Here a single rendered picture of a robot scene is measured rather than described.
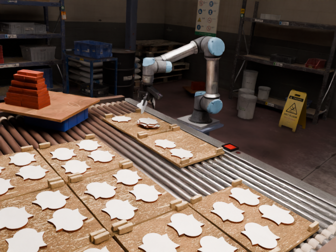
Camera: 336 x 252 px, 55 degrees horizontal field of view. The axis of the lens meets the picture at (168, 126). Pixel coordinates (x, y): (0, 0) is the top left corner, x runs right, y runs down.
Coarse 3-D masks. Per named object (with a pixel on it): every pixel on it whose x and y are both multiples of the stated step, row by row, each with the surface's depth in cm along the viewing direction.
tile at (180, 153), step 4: (180, 148) 188; (172, 152) 182; (176, 152) 183; (180, 152) 183; (184, 152) 184; (188, 152) 184; (176, 156) 180; (180, 156) 178; (184, 156) 179; (188, 156) 179; (192, 156) 181
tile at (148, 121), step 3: (141, 120) 219; (144, 120) 219; (147, 120) 220; (150, 120) 220; (153, 120) 221; (156, 120) 223; (144, 123) 216; (147, 123) 214; (150, 123) 215; (153, 123) 215; (156, 123) 217
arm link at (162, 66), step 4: (156, 60) 215; (160, 60) 213; (160, 64) 208; (164, 64) 209; (168, 64) 210; (160, 68) 208; (164, 68) 209; (168, 68) 210; (156, 72) 210; (160, 72) 211; (164, 72) 213
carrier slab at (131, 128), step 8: (144, 112) 248; (104, 120) 228; (136, 120) 230; (160, 120) 234; (120, 128) 213; (128, 128) 214; (136, 128) 215; (144, 128) 216; (152, 128) 218; (160, 128) 219; (168, 128) 220; (136, 136) 203
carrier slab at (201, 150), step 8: (152, 136) 205; (160, 136) 206; (168, 136) 207; (176, 136) 208; (184, 136) 209; (192, 136) 210; (144, 144) 194; (152, 144) 193; (176, 144) 196; (184, 144) 197; (192, 144) 198; (200, 144) 199; (208, 144) 200; (160, 152) 184; (168, 152) 184; (192, 152) 187; (200, 152) 188; (208, 152) 189; (168, 160) 178; (176, 160) 176; (192, 160) 177; (200, 160) 180
